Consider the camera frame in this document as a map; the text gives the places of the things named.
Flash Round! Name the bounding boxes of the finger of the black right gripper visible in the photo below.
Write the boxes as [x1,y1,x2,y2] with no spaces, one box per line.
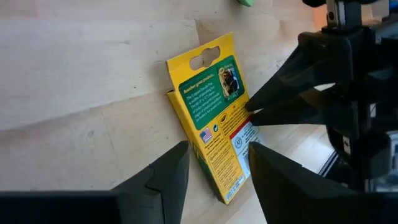
[244,30,354,112]
[250,86,356,126]

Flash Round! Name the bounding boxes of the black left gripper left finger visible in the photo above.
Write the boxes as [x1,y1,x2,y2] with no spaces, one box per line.
[112,141,190,224]

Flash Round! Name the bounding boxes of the black aluminium table frame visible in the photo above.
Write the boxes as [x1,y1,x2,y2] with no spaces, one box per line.
[317,149,343,181]

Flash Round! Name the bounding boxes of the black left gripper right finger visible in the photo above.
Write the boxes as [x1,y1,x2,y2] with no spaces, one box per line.
[248,141,358,224]

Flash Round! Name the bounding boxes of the yellow Crayola crayon box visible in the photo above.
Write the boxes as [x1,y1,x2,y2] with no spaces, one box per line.
[166,31,264,205]

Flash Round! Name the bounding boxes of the orange translucent plastic tray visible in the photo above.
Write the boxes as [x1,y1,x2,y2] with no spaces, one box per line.
[312,3,329,30]

